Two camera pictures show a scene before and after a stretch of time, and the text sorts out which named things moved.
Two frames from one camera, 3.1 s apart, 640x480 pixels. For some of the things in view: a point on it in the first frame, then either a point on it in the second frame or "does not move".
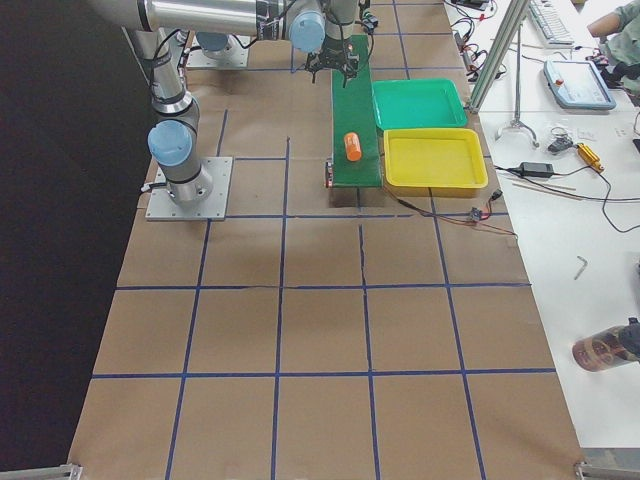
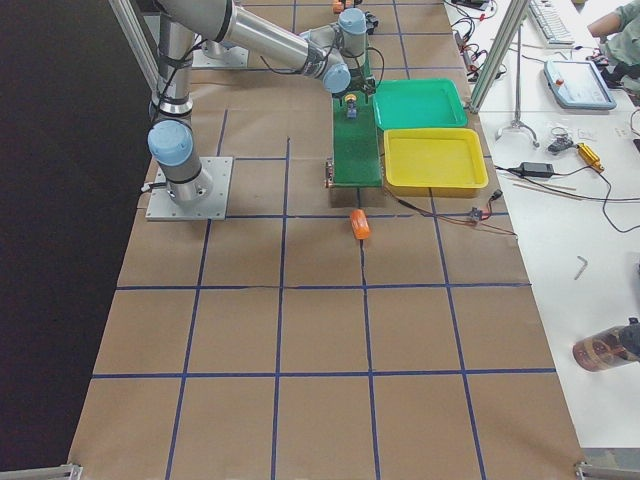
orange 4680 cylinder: x=352 y=141 -> x=360 y=224
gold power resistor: x=589 y=157 does not move
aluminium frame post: x=514 y=16 does not move
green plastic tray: x=417 y=103 does not move
